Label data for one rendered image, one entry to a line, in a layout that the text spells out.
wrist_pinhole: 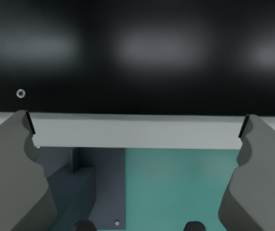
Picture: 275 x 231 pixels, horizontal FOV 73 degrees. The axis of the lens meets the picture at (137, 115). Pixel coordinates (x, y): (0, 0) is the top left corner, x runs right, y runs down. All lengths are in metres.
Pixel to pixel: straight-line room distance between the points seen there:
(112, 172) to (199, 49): 0.86
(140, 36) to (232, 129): 0.15
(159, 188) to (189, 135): 0.84
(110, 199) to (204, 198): 0.50
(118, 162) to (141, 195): 0.22
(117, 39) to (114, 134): 0.10
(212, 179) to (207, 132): 0.88
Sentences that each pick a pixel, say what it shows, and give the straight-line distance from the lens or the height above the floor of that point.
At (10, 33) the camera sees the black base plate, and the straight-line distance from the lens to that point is 0.25.
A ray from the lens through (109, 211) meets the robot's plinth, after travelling 1.09.
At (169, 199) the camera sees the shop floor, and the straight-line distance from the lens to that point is 1.09.
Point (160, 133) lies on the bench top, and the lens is 0.22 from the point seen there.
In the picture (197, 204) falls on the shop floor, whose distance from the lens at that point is 1.13.
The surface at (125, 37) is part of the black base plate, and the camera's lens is 0.21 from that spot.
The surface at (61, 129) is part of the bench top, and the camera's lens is 0.24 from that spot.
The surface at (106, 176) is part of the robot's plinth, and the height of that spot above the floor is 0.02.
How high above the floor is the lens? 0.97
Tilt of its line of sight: 89 degrees down
